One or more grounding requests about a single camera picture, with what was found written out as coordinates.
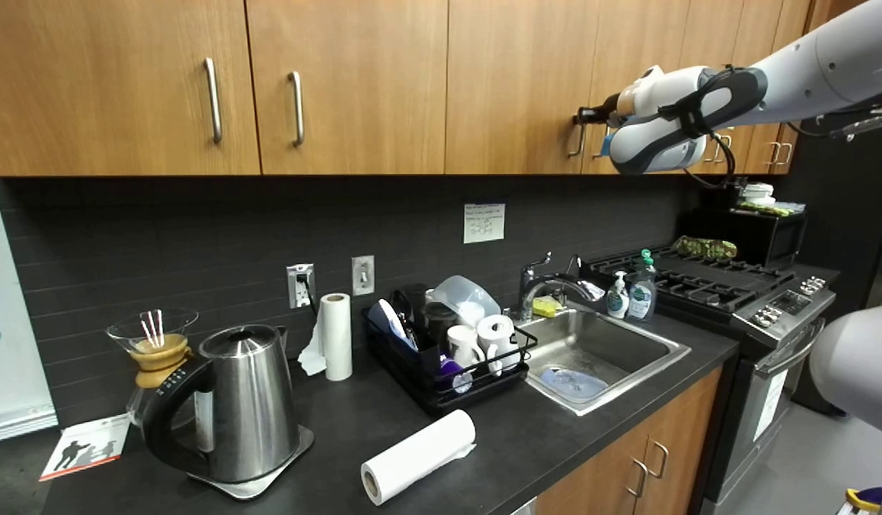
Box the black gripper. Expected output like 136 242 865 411
570 90 627 127

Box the wooden base cabinet door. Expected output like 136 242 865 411
534 418 658 515
639 369 725 515

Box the white paper note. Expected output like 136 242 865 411
461 200 510 246

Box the chrome faucet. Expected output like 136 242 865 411
516 250 607 323

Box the green bumpy object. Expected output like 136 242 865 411
668 235 738 265

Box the white bowl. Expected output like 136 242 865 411
736 180 779 209

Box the blue dish soap bottle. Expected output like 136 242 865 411
623 248 662 323

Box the clear soap dispenser bottle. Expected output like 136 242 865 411
597 270 636 323

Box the yellow sponge cloth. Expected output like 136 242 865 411
529 295 567 323

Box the black countertop oven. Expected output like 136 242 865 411
673 195 806 273

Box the clear plastic container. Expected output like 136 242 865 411
424 270 504 330

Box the white mug with black print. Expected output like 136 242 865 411
476 312 520 376

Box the stainless steel sink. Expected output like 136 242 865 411
520 305 692 419

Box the black gas stove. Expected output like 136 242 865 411
579 248 838 511

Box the plain white mug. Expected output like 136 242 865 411
447 323 483 371

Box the black refrigerator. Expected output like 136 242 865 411
781 96 882 318

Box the blue item in sink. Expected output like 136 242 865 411
534 365 610 403

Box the purple cup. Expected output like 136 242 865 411
438 352 477 393

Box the black dish rack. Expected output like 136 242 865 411
363 283 542 418

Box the metal electrical outlet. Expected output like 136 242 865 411
282 259 317 312

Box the partly unrolled paper towel roll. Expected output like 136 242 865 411
294 288 354 385

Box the white paper towel roll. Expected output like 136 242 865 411
358 405 480 509

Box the stainless steel electric kettle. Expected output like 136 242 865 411
136 323 317 504

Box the glass pour-over coffee maker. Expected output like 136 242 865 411
103 305 204 425

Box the printed booklet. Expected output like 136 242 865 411
36 411 133 482

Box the whiteboard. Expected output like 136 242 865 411
0 173 60 446

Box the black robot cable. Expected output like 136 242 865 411
683 130 742 189

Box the white wall switch plate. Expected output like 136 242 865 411
348 250 378 296

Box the silver base cabinet handle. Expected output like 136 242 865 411
646 438 673 482
620 456 653 504

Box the coloured cable bundle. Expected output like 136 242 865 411
835 482 882 515

